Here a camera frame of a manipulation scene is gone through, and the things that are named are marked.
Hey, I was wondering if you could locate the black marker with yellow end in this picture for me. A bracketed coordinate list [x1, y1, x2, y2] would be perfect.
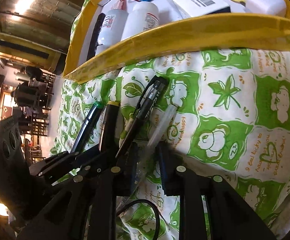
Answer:
[99, 101, 122, 153]

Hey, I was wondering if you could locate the small white pill bottle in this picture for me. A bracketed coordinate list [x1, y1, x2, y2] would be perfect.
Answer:
[120, 1, 160, 42]

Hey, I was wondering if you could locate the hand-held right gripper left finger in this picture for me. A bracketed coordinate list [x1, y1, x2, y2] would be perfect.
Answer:
[16, 142, 139, 240]

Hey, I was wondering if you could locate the small white box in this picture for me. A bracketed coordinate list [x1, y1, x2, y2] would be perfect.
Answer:
[244, 0, 287, 15]

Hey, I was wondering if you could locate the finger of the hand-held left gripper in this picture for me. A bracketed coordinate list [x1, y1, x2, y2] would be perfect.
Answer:
[29, 151, 81, 178]
[52, 149, 121, 183]

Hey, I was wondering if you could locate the white bottle with translucent cap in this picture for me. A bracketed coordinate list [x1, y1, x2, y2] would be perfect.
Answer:
[95, 9, 128, 55]

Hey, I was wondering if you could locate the black marker with green end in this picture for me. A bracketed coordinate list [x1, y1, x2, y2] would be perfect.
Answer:
[70, 101, 103, 153]

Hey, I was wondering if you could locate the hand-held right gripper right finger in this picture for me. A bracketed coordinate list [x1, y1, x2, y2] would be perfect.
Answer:
[157, 144, 277, 240]

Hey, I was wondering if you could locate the black pen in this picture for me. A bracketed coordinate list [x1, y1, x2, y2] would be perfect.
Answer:
[115, 75, 170, 158]

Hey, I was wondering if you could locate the black marker with purple end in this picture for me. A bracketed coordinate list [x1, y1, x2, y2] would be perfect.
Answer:
[87, 13, 105, 58]

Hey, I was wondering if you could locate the yellow taped cardboard tray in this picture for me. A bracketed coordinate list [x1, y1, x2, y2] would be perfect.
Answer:
[62, 0, 290, 83]

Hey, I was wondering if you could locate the dark wooden chair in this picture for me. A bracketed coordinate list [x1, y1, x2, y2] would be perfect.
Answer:
[22, 72, 55, 138]

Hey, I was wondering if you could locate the clear plastic pen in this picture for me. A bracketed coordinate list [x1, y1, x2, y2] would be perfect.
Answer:
[134, 104, 180, 180]

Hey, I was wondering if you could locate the black cable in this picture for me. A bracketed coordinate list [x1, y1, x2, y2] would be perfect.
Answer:
[115, 199, 160, 240]

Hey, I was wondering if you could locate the green and white printed quilt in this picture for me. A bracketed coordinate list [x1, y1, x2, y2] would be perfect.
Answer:
[49, 0, 290, 240]

